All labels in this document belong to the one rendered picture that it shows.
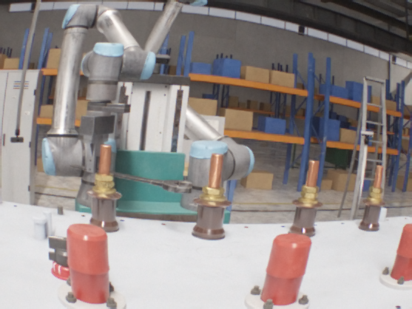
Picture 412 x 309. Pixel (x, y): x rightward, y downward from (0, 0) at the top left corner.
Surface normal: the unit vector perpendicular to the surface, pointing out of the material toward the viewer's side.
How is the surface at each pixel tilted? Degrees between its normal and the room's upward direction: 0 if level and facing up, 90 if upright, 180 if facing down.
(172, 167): 90
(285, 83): 90
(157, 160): 90
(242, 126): 90
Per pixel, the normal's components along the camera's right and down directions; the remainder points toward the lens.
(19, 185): 0.24, 0.14
